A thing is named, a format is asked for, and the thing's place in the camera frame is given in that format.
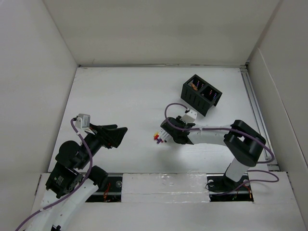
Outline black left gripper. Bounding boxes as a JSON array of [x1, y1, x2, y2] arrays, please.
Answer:
[[77, 121, 128, 168]]

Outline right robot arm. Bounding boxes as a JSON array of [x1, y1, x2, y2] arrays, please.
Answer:
[[161, 116, 266, 193]]

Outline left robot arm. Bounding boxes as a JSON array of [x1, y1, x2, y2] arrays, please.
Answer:
[[16, 118, 128, 231]]

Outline black two-compartment pen holder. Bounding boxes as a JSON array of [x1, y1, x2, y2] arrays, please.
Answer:
[[180, 74, 222, 116]]

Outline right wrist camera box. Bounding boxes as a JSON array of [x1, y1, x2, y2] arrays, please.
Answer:
[[180, 109, 197, 124]]

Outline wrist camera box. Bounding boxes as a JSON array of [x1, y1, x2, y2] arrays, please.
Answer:
[[75, 114, 90, 129], [180, 109, 197, 124]]

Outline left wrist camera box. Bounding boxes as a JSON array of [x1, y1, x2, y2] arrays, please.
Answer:
[[75, 114, 90, 129]]

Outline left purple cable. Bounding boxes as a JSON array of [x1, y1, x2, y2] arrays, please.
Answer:
[[14, 117, 93, 231]]

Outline purple cable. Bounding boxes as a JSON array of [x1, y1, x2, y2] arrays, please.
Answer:
[[14, 117, 93, 231], [165, 103, 280, 196]]

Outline aluminium rail right side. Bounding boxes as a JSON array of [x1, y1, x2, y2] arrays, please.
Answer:
[[240, 65, 280, 172]]

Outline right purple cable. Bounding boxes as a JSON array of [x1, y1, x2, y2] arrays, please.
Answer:
[[165, 103, 280, 196]]

